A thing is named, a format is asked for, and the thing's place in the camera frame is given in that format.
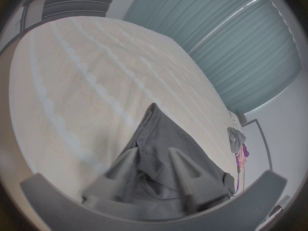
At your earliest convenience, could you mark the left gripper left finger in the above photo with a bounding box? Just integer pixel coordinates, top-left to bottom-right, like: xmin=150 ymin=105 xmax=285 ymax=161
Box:
xmin=81 ymin=147 xmax=140 ymax=204

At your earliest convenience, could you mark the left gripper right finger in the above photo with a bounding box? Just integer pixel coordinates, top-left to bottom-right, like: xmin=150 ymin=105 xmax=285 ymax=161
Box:
xmin=168 ymin=148 xmax=229 ymax=214

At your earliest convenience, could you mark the black T-shirt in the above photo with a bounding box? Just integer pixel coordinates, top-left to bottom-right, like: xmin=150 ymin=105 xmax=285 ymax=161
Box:
xmin=106 ymin=103 xmax=235 ymax=221

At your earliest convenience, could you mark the pile of clothes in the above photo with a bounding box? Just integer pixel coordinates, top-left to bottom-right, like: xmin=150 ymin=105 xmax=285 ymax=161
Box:
xmin=235 ymin=143 xmax=251 ymax=195

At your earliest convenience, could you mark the bed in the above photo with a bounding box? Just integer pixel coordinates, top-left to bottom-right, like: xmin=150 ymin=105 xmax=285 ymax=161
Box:
xmin=8 ymin=16 xmax=272 ymax=201

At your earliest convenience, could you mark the white printed pillow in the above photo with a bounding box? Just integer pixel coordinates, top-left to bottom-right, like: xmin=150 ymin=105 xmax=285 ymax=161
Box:
xmin=227 ymin=107 xmax=241 ymax=130

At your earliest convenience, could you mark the blue-green curtain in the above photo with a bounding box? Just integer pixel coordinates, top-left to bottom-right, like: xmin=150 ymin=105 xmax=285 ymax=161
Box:
xmin=123 ymin=0 xmax=264 ymax=53
xmin=188 ymin=0 xmax=302 ymax=115

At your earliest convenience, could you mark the black chest of drawers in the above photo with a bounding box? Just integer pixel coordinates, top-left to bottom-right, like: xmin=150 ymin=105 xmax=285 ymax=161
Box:
xmin=20 ymin=0 xmax=114 ymax=31

